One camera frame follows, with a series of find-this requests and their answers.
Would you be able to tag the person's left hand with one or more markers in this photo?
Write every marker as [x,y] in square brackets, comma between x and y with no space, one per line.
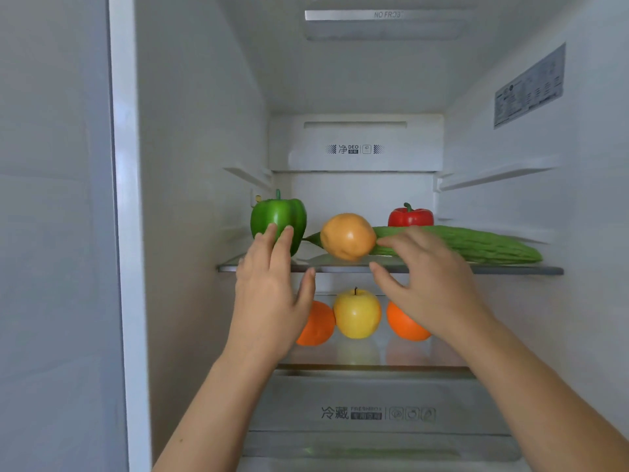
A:
[263,299]

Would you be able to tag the person's right hand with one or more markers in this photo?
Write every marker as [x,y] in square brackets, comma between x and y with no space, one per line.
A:
[437,285]

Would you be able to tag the person's left thumb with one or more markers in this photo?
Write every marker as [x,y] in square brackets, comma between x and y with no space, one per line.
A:
[305,287]

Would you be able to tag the person's right thumb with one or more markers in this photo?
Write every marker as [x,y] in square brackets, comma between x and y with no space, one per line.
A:
[386,280]

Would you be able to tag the person's left middle finger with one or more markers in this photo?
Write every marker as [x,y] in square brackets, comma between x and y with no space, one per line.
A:
[265,243]

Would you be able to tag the person's left forearm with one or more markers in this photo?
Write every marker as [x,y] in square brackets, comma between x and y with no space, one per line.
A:
[216,417]

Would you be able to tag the person's right forearm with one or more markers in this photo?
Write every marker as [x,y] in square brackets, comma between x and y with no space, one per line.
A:
[535,398]

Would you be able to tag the green bell pepper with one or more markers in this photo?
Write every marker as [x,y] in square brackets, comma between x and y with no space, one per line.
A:
[275,216]

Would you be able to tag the orange fruit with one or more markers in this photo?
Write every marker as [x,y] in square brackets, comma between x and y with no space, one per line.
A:
[318,326]
[405,326]

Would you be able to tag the yellow apple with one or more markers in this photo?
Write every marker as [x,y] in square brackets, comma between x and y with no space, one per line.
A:
[357,314]

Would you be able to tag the round orange-yellow fruit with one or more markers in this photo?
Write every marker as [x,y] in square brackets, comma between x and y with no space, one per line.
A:
[348,236]

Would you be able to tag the red bell pepper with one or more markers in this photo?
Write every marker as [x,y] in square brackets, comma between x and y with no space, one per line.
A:
[410,217]

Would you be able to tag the glass shelf over drawer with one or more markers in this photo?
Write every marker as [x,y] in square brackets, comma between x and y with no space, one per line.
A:
[373,361]

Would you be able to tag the green bitter gourd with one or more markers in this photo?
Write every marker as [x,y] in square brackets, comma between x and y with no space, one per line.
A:
[491,246]

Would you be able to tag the white refrigerator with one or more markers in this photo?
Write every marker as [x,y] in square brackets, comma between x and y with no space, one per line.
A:
[196,142]

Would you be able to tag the glass shelf with grey trim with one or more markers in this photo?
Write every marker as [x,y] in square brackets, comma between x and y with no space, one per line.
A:
[516,269]

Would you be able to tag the clear crisper drawer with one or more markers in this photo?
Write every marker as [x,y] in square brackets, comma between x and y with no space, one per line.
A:
[373,412]

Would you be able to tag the grey information sticker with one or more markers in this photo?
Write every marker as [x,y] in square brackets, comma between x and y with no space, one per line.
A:
[530,85]

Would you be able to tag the ceiling light panel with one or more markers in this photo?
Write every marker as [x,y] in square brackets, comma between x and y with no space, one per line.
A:
[383,23]

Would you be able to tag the white shelf rail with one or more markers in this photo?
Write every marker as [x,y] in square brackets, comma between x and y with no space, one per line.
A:
[248,175]
[496,172]

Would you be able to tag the white air duct cover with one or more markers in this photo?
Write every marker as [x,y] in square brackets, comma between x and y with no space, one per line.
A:
[356,142]

